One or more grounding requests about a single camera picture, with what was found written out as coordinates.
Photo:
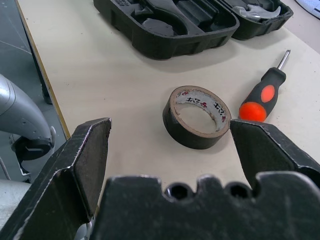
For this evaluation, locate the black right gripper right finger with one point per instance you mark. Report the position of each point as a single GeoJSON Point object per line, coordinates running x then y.
{"type": "Point", "coordinates": [265, 150]}

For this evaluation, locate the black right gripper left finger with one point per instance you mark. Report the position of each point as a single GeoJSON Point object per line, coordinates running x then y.
{"type": "Point", "coordinates": [57, 190]}

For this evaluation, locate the black plastic tool case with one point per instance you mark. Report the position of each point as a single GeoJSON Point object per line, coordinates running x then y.
{"type": "Point", "coordinates": [180, 40]}

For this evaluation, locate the black tape roll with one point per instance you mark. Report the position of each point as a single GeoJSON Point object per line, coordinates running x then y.
{"type": "Point", "coordinates": [190, 135]}

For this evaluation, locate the silver robot body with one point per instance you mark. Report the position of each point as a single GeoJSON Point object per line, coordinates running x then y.
{"type": "Point", "coordinates": [22, 117]}

